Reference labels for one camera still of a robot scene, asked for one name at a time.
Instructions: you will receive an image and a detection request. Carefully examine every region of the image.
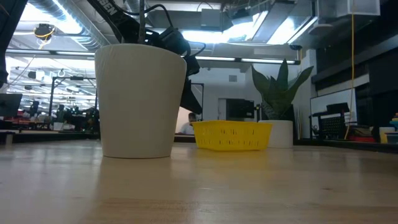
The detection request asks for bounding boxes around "black computer monitor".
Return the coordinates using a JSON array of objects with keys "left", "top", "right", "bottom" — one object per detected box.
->
[{"left": 0, "top": 93, "right": 23, "bottom": 118}]

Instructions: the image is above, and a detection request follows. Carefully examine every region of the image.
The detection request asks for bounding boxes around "black wall screen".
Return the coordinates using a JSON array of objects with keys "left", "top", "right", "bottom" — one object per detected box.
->
[{"left": 225, "top": 98, "right": 256, "bottom": 119}]

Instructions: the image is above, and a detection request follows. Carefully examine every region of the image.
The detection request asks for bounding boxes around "black background rig frame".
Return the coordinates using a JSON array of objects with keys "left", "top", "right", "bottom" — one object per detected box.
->
[
  {"left": 49, "top": 75, "right": 98, "bottom": 125},
  {"left": 189, "top": 82, "right": 205, "bottom": 123}
]

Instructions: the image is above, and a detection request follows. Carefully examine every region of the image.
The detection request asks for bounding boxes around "black ceiling cable reel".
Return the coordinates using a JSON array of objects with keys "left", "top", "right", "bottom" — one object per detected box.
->
[{"left": 32, "top": 23, "right": 57, "bottom": 42}]

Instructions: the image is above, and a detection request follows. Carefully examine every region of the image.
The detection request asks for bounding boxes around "yellow plastic basket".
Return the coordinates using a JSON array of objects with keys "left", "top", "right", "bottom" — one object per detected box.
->
[{"left": 191, "top": 119, "right": 274, "bottom": 152}]

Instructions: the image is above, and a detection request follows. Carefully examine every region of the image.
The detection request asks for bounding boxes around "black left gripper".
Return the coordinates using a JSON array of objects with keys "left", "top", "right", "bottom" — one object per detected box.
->
[{"left": 155, "top": 26, "right": 204, "bottom": 115}]

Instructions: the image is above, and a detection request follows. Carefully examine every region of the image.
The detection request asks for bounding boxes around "large leafy plant white pot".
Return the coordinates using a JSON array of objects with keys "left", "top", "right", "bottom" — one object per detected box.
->
[{"left": 95, "top": 0, "right": 188, "bottom": 160}]

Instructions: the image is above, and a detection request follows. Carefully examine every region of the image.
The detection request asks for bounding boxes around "red flat item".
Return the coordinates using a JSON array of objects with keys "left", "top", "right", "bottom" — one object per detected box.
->
[{"left": 347, "top": 134, "right": 376, "bottom": 144}]

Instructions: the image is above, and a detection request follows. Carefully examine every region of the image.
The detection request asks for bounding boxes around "pale yellow tub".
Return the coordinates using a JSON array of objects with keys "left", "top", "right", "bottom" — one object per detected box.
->
[{"left": 378, "top": 126, "right": 396, "bottom": 144}]

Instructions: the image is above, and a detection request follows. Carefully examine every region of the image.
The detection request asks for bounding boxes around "person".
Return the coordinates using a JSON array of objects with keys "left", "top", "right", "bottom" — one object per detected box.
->
[{"left": 177, "top": 112, "right": 198, "bottom": 136}]

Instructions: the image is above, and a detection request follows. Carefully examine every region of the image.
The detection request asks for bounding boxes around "black perforated rack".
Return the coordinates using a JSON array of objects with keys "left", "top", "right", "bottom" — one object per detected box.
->
[{"left": 308, "top": 102, "right": 359, "bottom": 141}]

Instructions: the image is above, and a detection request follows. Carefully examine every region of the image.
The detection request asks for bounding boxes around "snake plant white pot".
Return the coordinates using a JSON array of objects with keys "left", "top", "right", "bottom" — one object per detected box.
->
[{"left": 251, "top": 58, "right": 315, "bottom": 149}]

